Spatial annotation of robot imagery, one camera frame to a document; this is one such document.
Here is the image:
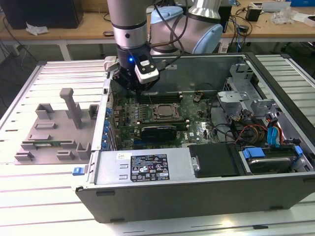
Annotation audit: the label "black open PC case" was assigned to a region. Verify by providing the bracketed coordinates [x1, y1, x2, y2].
[71, 52, 315, 224]

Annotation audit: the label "black RAM slot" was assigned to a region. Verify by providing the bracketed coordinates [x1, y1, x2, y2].
[139, 97, 182, 104]
[141, 92, 182, 98]
[137, 118, 189, 125]

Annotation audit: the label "green RAM stick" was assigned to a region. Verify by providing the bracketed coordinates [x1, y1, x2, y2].
[23, 140, 74, 148]

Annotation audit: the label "black upright box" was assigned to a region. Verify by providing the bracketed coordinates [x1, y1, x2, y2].
[219, 4, 233, 34]

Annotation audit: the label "crumpled clear plastic bag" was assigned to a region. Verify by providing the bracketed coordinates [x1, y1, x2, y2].
[273, 7, 295, 25]

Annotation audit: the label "crumpled white paper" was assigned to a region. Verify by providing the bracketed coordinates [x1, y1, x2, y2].
[26, 22, 49, 36]

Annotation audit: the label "black hard disk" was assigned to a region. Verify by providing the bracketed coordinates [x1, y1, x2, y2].
[246, 157, 295, 175]

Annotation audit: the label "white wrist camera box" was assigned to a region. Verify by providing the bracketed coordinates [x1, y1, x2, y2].
[134, 54, 161, 85]

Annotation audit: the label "wooden desk white frame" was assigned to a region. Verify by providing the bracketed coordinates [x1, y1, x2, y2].
[0, 0, 315, 62]

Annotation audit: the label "green motherboard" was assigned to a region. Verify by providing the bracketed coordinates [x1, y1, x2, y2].
[108, 91, 222, 151]

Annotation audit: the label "red yellow power wires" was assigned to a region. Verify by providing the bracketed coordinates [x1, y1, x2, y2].
[235, 122, 269, 146]

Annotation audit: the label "small blue clip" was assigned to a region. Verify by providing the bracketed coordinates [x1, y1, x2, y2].
[72, 166, 86, 177]

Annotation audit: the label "large black box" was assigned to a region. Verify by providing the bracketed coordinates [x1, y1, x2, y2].
[1, 0, 84, 30]

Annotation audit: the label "blue disk carrier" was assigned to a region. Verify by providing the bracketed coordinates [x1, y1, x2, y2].
[242, 145, 303, 163]

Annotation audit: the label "grey case latch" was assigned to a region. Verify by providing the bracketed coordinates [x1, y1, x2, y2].
[103, 56, 119, 72]

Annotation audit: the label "light blue data wire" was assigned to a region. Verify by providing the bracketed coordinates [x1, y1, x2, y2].
[267, 125, 282, 148]

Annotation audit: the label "blue box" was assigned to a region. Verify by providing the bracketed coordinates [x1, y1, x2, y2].
[290, 0, 315, 8]

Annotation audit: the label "grey flat tray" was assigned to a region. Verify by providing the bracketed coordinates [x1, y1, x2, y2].
[251, 1, 291, 12]

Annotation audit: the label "grey parts rack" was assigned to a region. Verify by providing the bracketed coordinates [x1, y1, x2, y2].
[14, 88, 100, 166]

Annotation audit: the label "black plastic bay cover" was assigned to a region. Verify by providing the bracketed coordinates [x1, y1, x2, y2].
[187, 144, 242, 178]

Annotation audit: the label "grey metal drive cage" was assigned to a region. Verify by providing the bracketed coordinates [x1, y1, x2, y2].
[216, 63, 283, 123]

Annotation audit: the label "silver power supply with label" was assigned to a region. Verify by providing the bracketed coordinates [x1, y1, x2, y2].
[94, 147, 197, 185]

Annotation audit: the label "black graphics card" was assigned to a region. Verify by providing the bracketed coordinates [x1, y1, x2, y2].
[139, 124, 178, 143]

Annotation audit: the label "CPU socket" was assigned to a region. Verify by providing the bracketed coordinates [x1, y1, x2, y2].
[152, 103, 182, 121]

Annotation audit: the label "small black cube adapter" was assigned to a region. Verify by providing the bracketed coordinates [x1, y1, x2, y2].
[245, 7, 261, 22]

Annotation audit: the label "white flat box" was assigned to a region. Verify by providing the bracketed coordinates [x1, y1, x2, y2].
[294, 12, 315, 28]

